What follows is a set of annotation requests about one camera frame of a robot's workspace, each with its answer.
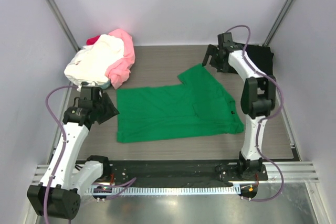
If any green t-shirt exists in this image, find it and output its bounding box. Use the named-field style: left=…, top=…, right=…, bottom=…
left=117, top=64, right=244, bottom=143

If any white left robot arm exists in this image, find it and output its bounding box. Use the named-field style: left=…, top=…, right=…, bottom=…
left=27, top=86, right=119, bottom=223

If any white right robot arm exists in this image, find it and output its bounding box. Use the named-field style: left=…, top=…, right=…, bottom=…
left=202, top=32, right=276, bottom=181

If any light blue t-shirt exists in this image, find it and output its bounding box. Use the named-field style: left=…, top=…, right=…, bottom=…
left=100, top=82, right=111, bottom=89

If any pink t-shirt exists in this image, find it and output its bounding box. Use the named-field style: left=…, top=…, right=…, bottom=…
left=105, top=28, right=135, bottom=89

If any folded black t-shirt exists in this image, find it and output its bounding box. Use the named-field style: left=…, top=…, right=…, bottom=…
left=246, top=45, right=274, bottom=75

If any white t-shirt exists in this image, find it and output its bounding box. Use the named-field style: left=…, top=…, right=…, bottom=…
left=64, top=34, right=124, bottom=86

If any red t-shirt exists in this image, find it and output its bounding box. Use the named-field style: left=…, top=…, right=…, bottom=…
left=86, top=35, right=100, bottom=46

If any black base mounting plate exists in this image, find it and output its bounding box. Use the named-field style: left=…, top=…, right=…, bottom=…
left=110, top=159, right=268, bottom=187

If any slotted cable duct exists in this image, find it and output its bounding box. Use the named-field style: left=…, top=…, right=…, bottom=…
left=85, top=184, right=241, bottom=198

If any aluminium frame post right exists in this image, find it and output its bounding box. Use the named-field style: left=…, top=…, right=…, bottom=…
left=263, top=0, right=295, bottom=47

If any aluminium frame post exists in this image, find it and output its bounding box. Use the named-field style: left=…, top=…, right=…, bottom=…
left=46, top=0, right=80, bottom=51
left=263, top=0, right=295, bottom=47

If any aluminium rail right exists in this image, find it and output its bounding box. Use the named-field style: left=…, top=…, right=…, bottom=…
left=264, top=161, right=319, bottom=183

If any aluminium frame post left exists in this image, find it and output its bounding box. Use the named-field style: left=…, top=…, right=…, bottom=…
left=46, top=0, right=80, bottom=51

